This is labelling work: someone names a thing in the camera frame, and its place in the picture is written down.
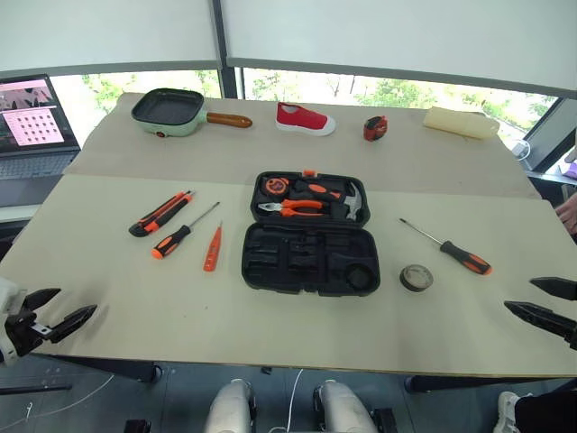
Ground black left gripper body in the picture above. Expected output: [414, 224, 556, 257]
[3, 309, 58, 358]

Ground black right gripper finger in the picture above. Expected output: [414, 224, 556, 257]
[528, 276, 577, 302]
[503, 300, 564, 337]

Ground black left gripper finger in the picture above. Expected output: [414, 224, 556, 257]
[21, 288, 62, 313]
[48, 304, 98, 345]

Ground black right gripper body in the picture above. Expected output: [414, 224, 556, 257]
[559, 317, 577, 353]

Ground long orange black screwdriver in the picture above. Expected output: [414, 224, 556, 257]
[398, 217, 493, 276]

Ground short orange black screwdriver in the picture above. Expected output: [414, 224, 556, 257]
[151, 201, 222, 260]

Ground orange black utility knife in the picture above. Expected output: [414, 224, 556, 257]
[128, 190, 197, 238]

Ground orange voltage tester pen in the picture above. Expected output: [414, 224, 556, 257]
[202, 220, 224, 272]

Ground black tool case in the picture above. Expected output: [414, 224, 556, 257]
[241, 169, 382, 298]

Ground bystander's trousered leg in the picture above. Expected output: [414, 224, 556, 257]
[515, 391, 577, 433]

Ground white sneaker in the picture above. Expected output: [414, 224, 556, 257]
[492, 391, 520, 433]

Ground white power adapter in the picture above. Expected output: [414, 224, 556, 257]
[512, 138, 535, 162]

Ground dark monitor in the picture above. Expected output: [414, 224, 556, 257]
[522, 96, 577, 173]

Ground open laptop with pink screen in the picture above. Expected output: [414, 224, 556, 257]
[0, 73, 83, 182]

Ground silver robot left leg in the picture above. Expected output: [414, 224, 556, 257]
[204, 378, 259, 433]

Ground silver robot leg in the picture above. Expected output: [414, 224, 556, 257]
[312, 379, 379, 433]
[204, 378, 259, 433]

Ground pale yellow foam block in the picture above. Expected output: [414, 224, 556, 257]
[422, 106, 501, 142]

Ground silver robot right leg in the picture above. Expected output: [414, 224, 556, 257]
[312, 379, 379, 433]

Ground green square frying pan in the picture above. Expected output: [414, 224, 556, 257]
[130, 88, 254, 138]

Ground red black tape measure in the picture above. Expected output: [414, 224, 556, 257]
[362, 115, 390, 143]

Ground orange black tape measure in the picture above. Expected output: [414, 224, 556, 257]
[264, 176, 290, 198]

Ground white roller blind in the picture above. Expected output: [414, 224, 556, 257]
[0, 0, 223, 78]
[220, 0, 577, 99]

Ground red slip-on shoe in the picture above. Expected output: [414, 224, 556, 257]
[275, 101, 338, 136]

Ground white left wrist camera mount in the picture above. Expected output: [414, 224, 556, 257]
[0, 275, 28, 367]

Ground black table frame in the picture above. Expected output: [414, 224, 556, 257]
[43, 353, 577, 395]

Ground claw hammer with black handle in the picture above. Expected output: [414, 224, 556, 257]
[294, 179, 365, 223]

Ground white cable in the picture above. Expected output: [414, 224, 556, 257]
[273, 368, 305, 433]

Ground orange handled pliers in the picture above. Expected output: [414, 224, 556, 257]
[257, 198, 327, 218]

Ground dark window frame post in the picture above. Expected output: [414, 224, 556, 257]
[210, 0, 247, 101]

